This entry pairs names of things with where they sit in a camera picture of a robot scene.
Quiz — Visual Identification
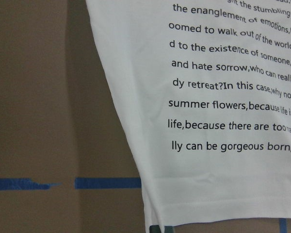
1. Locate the white long-sleeve printed shirt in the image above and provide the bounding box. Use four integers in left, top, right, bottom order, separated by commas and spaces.
86, 0, 291, 229

